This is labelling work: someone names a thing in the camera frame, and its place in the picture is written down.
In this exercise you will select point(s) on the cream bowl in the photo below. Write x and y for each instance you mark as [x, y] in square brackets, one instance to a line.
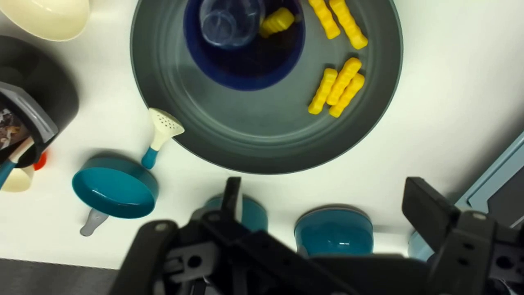
[43, 17]

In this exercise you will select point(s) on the teal frying pan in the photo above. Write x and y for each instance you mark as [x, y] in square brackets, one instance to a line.
[115, 189]

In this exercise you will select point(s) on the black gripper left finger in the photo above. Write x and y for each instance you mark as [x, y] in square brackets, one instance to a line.
[231, 197]

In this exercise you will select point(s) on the blue plastic cup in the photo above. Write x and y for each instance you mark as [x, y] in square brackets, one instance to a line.
[246, 67]

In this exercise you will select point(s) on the teal ladle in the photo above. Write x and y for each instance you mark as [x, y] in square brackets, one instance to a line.
[5, 172]

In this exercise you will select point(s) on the grey round plate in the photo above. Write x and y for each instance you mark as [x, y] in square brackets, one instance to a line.
[246, 125]

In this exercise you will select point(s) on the yellow crinkle toy fry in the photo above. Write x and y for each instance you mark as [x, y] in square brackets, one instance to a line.
[277, 20]
[349, 97]
[344, 80]
[325, 18]
[321, 92]
[351, 26]

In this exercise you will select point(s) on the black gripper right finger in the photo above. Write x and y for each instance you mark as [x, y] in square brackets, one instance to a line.
[436, 218]

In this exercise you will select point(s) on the teal toy kettle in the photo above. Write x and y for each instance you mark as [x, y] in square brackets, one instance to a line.
[333, 231]

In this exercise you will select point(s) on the teal pot with lid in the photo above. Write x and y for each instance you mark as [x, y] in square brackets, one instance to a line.
[252, 210]

